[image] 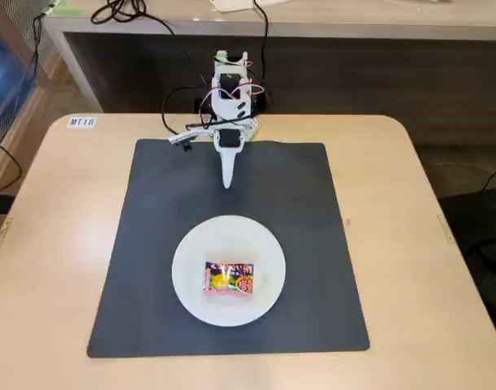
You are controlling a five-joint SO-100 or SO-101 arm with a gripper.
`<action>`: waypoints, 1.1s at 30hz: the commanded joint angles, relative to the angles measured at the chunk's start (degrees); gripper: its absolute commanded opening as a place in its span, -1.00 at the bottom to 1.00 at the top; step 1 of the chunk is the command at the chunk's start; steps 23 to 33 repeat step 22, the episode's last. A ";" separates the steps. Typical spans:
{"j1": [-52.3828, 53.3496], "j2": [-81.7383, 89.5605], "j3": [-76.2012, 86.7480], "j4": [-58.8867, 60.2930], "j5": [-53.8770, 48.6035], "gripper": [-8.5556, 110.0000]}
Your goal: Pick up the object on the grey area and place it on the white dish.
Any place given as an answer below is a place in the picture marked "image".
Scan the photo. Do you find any black hanging cable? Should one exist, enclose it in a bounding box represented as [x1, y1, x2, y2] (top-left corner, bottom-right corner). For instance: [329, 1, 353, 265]
[30, 10, 48, 77]

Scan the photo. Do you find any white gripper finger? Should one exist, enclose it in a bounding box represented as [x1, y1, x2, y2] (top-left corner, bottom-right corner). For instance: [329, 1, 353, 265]
[217, 148, 244, 191]

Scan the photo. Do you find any black camera cable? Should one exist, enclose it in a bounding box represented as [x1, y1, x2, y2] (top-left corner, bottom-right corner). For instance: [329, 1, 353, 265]
[161, 72, 216, 136]

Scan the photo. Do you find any grey counter desk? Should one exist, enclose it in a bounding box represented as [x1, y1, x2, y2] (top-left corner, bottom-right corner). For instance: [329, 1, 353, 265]
[42, 0, 496, 115]

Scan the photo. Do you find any coiled black cable bundle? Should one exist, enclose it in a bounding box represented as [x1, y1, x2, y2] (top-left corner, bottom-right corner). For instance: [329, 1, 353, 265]
[89, 0, 200, 78]

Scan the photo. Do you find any colourful candy packet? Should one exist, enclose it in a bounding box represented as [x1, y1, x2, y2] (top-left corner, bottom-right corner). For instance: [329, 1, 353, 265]
[202, 259, 256, 297]

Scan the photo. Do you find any white paper sheet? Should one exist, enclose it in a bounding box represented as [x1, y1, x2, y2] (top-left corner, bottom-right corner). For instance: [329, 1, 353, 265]
[209, 0, 257, 12]

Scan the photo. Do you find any black floor cable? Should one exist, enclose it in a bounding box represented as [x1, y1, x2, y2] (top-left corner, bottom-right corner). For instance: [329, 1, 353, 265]
[0, 137, 22, 193]
[481, 160, 496, 193]

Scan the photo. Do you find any blue storage bin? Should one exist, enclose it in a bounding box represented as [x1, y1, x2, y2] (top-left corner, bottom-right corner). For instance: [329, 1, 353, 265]
[0, 18, 38, 119]

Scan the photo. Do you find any green tape strip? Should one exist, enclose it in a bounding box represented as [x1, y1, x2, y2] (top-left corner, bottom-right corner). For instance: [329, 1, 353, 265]
[44, 0, 84, 17]

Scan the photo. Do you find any black power cable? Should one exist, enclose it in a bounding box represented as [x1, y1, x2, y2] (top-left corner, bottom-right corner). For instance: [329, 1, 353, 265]
[252, 0, 274, 114]

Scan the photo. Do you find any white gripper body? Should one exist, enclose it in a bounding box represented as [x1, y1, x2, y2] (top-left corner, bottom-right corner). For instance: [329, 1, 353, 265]
[213, 126, 247, 154]

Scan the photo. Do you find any beige table latch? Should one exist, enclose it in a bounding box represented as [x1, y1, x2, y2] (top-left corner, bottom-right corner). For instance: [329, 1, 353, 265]
[437, 214, 455, 245]
[0, 218, 13, 249]

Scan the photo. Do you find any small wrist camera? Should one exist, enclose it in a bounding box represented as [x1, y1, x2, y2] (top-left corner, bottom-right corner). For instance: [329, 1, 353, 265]
[168, 128, 200, 154]

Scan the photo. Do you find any dark grey mat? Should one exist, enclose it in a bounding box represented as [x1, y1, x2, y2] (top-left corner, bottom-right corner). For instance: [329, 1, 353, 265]
[87, 138, 371, 359]

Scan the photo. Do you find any white round plate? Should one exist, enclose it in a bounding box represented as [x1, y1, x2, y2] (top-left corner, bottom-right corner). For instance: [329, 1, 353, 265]
[170, 214, 287, 327]

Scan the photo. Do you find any white MT18 label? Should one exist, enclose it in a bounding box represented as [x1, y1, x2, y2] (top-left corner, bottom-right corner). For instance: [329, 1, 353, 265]
[67, 116, 97, 130]

